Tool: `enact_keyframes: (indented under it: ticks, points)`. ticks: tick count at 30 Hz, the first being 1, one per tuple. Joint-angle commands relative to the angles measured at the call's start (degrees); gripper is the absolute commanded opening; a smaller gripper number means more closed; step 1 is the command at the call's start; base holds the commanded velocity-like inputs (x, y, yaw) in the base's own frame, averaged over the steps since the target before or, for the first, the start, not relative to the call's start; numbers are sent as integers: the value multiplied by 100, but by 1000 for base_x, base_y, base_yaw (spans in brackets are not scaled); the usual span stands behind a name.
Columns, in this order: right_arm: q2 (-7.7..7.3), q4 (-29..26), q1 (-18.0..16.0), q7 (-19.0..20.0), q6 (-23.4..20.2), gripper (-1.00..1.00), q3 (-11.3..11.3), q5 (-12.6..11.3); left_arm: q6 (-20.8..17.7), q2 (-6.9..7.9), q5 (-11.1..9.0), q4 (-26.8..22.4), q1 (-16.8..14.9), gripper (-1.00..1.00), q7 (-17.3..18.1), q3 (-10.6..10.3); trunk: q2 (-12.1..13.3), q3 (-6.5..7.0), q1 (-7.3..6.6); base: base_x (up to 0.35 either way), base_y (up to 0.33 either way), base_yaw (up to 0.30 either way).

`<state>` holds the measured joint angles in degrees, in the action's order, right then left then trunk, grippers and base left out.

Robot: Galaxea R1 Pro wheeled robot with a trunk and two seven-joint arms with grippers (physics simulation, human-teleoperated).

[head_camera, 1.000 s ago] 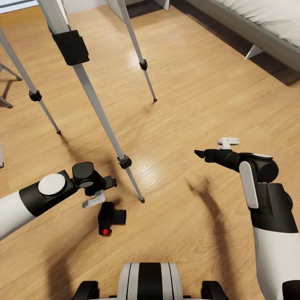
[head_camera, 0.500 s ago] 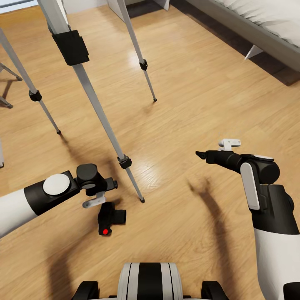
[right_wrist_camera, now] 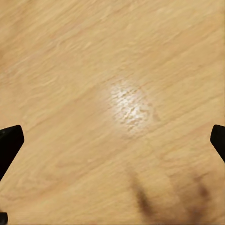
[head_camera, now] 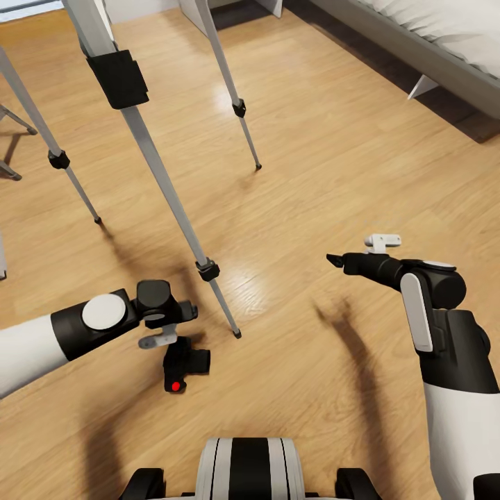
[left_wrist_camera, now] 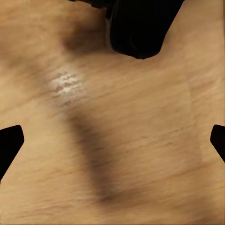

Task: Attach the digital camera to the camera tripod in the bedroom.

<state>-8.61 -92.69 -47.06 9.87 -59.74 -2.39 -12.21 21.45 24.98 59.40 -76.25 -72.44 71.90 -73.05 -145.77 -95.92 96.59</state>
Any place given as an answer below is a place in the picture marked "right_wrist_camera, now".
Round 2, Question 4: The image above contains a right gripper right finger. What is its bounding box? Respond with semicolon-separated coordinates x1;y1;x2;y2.
210;124;225;162

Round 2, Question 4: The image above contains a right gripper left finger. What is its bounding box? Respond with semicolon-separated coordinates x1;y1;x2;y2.
0;125;24;181

